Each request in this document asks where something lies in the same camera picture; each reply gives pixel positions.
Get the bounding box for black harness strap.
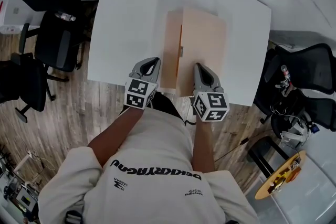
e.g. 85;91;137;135
64;209;85;224

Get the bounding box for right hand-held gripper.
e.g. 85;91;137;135
192;62;230;123

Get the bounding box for grey electronic box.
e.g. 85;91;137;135
15;185;38;215

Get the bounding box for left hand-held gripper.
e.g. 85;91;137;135
124;57;162;111

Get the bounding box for person's right forearm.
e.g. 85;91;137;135
191;119;216;174

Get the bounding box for black floor cable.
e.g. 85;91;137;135
214;128;274;163

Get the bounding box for black mesh office chair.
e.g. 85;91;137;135
254;43;336;116
270;97;336;140

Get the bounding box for white headset device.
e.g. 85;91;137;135
279;115;309;146

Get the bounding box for person's cream t-shirt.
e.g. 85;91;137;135
38;106;260;224

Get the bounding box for person's black trousers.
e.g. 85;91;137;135
151;91;185;126

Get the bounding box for plastic bottle red label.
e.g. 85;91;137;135
280;65;291;81
54;10;77;22

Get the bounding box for person's left forearm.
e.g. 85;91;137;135
88;106;146;168

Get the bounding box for round wooden side table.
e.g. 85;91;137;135
254;149;307;201

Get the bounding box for black metal frame stool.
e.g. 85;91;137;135
246;136;289;179

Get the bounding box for pack of red-capped bottles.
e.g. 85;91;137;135
0;24;22;35

